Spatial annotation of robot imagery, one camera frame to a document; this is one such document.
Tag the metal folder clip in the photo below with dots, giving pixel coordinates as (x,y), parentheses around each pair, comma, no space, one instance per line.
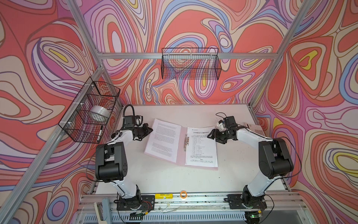
(186,142)

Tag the white tape roll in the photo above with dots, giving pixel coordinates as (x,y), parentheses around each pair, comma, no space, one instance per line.
(100,110)

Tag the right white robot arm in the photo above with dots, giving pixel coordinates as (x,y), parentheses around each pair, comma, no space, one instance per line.
(274,158)

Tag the black wire basket left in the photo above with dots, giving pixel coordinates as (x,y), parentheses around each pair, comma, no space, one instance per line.
(82,125)

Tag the pink file folder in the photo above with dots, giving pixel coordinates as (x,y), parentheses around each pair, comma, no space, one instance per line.
(182,154)

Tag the black wire basket back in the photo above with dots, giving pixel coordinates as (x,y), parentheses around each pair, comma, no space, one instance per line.
(190,63)

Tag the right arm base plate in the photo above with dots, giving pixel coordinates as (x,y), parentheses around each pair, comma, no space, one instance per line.
(238,201)

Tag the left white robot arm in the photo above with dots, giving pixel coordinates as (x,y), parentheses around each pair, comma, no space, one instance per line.
(111,165)

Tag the printed Chinese text sheet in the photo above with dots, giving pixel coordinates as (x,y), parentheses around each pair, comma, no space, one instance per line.
(201,151)

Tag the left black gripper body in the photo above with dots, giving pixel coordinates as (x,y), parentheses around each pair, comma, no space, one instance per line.
(139,131)

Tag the printed English text sheet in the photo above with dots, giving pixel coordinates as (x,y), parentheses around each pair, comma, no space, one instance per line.
(163,142)

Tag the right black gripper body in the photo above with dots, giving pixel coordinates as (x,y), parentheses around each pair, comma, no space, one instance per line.
(223,136)

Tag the yellow label strip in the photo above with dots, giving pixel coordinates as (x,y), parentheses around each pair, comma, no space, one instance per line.
(164,196)

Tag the black wire basket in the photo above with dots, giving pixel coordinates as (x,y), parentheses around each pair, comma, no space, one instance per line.
(82,125)
(190,63)

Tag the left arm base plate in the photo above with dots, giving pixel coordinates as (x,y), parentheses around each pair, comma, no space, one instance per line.
(145,204)

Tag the black marker pen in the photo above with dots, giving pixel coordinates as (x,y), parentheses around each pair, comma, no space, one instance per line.
(100,134)

